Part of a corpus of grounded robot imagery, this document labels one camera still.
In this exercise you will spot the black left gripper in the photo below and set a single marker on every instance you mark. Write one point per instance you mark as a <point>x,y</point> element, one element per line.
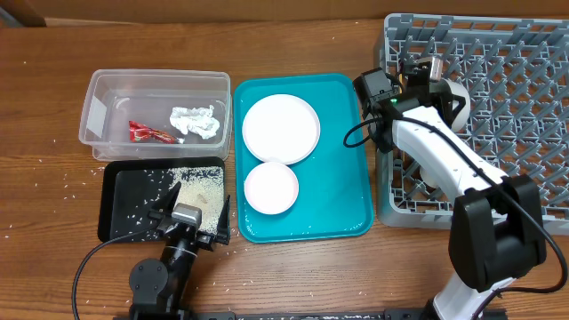
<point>165,204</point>

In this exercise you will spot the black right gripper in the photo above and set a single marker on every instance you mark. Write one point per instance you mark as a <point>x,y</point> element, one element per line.
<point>442,97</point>

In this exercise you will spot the pile of rice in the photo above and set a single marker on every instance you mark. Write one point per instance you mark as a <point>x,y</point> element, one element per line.
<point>201,187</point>

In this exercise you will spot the white tissue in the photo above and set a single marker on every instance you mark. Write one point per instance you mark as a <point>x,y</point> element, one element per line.
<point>199,121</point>

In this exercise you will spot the red snack wrapper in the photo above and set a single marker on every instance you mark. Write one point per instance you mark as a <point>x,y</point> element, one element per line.
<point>140,132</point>

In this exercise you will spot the large white plate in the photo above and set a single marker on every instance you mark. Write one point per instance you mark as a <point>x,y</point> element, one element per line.
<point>281,128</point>

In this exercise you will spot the grey bowl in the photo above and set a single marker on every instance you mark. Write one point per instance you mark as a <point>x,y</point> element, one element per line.
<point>457,113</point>

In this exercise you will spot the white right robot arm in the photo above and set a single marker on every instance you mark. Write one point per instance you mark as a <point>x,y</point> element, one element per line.
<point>497,233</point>

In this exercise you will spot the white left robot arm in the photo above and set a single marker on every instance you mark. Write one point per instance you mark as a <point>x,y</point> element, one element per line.
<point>158,285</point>

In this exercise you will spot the grey dishwasher rack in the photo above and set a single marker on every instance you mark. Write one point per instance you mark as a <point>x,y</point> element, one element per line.
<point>516,72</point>

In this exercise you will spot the black tray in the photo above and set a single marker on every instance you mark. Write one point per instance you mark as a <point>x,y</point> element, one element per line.
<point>130,188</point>

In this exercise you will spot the white paper cup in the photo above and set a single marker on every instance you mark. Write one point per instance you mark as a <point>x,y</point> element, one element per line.
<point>430,177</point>

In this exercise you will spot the teal serving tray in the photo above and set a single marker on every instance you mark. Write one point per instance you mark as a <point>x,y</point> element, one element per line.
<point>335,197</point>

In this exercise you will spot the clear plastic bin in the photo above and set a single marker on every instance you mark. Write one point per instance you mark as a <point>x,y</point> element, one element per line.
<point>115,97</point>

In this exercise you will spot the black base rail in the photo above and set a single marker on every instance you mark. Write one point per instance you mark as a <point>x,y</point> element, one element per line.
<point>311,314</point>

